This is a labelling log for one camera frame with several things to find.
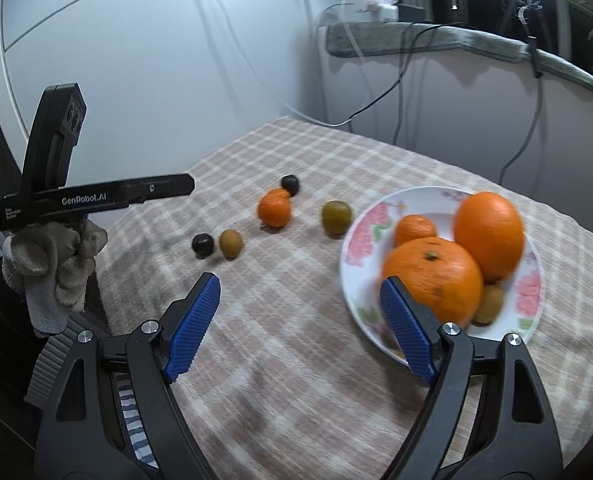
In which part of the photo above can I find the person's left hand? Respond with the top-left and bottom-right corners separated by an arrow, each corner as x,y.
1,217 -> 108,336

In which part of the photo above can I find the checked beige tablecloth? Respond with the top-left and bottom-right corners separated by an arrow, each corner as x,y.
94,115 -> 593,480

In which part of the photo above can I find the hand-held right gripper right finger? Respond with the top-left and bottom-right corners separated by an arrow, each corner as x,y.
380,275 -> 563,480

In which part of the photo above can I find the oval orange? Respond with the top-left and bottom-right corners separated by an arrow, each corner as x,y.
454,191 -> 525,283

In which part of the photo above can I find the white floral plate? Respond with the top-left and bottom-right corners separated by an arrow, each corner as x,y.
340,186 -> 545,368

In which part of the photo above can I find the white adapter cable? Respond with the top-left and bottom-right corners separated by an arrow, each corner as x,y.
315,0 -> 377,126

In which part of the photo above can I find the brown kiwi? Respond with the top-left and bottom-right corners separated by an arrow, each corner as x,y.
471,282 -> 506,327
219,229 -> 244,260

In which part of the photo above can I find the green-yellow round fruit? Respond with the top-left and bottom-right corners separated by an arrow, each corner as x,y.
321,200 -> 353,238

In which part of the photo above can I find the large round orange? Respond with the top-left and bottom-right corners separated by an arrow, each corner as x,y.
383,237 -> 485,328

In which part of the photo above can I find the white refrigerator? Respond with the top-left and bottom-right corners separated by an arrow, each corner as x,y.
0,0 -> 377,241

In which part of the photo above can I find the long white cable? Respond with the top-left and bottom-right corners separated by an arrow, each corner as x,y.
200,0 -> 338,127

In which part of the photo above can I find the striped blue white cloth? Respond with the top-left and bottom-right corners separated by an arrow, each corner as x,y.
114,380 -> 160,468

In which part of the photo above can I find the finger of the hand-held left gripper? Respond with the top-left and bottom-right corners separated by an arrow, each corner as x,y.
114,173 -> 195,206

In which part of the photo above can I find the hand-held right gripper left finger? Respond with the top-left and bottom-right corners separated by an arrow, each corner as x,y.
35,272 -> 222,480

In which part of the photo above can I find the black ring light cable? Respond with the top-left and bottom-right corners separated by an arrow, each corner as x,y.
498,35 -> 546,187

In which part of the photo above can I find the ring light stand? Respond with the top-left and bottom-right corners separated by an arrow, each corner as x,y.
501,0 -> 543,43

